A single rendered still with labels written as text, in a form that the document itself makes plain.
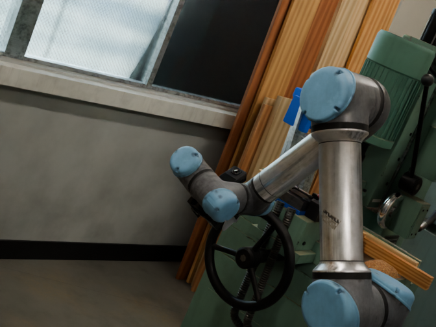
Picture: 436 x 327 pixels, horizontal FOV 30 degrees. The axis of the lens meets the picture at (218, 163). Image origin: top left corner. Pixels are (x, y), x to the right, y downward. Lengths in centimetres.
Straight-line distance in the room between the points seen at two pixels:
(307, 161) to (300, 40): 218
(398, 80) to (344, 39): 198
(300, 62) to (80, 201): 128
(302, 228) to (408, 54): 57
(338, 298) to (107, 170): 228
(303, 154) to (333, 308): 41
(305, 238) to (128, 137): 161
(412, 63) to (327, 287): 94
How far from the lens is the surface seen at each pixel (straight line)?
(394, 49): 233
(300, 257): 225
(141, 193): 391
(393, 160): 252
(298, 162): 184
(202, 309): 255
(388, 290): 169
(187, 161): 187
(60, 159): 354
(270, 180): 188
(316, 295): 159
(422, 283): 236
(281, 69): 394
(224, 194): 182
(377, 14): 440
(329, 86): 162
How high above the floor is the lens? 151
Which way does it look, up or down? 13 degrees down
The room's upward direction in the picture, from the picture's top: 23 degrees clockwise
